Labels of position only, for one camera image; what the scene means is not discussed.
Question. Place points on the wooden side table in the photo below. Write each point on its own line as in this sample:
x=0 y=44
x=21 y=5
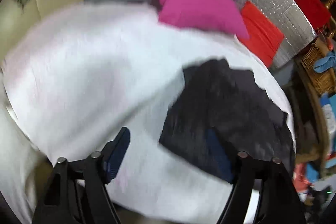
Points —
x=315 y=119

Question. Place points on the light blue cloth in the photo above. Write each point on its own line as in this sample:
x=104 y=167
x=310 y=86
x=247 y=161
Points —
x=325 y=62

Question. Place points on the dark navy puffer jacket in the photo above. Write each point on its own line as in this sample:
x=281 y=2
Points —
x=225 y=108

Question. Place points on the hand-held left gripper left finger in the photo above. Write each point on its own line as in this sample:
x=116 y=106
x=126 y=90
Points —
x=116 y=153

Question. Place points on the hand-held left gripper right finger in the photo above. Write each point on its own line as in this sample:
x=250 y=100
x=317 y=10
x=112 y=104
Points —
x=219 y=158

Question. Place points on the wicker basket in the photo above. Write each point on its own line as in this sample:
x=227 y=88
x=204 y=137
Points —
x=319 y=77

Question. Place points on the red-orange pillow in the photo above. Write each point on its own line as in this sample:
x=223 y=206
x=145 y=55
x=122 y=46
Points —
x=260 y=29

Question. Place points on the white bed sheet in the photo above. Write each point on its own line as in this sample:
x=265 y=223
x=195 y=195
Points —
x=92 y=69

